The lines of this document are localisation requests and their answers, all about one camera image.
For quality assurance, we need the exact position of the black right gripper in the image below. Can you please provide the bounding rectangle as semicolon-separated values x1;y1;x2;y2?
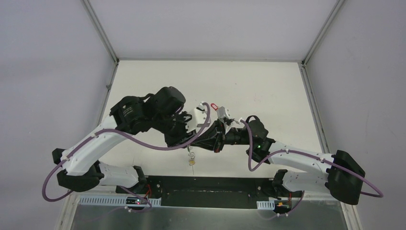
190;118;253;153

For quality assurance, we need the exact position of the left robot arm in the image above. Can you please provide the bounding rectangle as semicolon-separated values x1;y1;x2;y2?
52;87;206;194

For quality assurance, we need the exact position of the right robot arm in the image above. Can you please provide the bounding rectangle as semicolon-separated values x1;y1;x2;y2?
191;115;365;205

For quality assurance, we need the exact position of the red key tag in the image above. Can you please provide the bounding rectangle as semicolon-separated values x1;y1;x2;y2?
210;103;219;111

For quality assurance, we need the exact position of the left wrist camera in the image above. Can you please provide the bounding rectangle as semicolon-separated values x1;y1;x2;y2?
185;102;211;133

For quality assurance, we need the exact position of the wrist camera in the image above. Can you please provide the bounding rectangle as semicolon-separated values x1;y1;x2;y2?
216;106;234;126
185;102;211;133

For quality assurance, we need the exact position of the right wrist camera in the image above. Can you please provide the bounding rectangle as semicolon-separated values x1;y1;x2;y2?
216;106;234;126

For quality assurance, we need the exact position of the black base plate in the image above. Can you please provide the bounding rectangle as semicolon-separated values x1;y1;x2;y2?
131;175;302;209

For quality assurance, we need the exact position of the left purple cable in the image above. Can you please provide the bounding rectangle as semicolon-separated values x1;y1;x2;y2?
42;102;212;213

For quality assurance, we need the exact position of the purple cable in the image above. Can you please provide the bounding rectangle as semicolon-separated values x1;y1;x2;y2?
239;119;384;219
42;102;212;213

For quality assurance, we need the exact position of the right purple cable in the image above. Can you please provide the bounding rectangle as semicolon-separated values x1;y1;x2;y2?
239;119;384;219

